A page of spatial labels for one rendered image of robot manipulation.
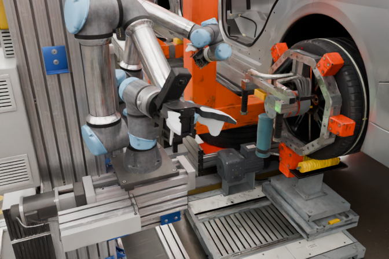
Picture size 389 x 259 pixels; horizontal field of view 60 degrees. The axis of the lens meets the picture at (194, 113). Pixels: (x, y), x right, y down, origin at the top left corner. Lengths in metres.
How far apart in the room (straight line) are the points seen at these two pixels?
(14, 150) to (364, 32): 1.47
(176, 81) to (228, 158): 1.48
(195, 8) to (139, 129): 1.17
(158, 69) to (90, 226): 0.58
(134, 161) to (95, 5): 0.58
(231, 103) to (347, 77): 0.82
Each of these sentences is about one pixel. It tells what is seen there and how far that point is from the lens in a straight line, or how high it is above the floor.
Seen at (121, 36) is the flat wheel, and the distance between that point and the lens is 6.44.
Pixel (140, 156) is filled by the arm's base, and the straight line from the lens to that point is 1.28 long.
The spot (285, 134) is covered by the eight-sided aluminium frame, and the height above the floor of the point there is 0.61.
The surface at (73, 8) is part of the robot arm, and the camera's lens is 1.06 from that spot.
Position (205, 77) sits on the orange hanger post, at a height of 0.90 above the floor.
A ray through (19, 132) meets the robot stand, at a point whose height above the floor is 1.00.
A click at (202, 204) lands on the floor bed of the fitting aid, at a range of 2.33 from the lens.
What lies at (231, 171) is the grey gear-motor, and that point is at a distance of 2.20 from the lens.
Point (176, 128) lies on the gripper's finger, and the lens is 0.65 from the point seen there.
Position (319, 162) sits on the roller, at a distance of 2.02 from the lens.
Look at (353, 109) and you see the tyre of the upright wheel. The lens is 1.72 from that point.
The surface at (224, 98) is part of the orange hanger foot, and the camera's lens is 2.21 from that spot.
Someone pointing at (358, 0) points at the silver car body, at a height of 1.40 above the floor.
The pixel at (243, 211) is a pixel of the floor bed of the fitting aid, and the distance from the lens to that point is 2.34.
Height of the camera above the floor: 1.54
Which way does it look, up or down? 24 degrees down
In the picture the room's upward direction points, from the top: straight up
